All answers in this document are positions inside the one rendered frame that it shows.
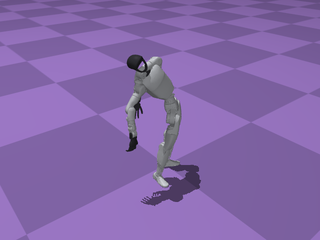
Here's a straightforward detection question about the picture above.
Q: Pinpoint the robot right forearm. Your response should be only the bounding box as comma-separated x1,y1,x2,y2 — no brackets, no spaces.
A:
126,107,138,138

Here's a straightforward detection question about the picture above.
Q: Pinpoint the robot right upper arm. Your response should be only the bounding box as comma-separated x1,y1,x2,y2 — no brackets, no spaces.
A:
125,84,147,114

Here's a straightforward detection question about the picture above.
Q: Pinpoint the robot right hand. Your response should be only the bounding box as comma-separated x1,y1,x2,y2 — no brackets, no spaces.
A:
126,132,138,152

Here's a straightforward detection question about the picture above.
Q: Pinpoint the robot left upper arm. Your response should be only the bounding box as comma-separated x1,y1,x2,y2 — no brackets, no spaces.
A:
135,56,163,79

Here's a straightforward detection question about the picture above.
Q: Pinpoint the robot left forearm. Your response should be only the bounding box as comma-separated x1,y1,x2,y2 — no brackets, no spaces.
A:
134,74,143,100

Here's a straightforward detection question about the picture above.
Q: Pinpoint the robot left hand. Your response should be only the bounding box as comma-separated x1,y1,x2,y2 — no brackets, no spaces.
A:
134,98,143,119

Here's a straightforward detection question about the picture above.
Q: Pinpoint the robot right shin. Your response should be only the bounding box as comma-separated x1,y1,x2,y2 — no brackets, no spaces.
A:
156,143,170,178

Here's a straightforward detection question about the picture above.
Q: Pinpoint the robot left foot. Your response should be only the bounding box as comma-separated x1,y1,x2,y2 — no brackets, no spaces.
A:
165,159,180,167

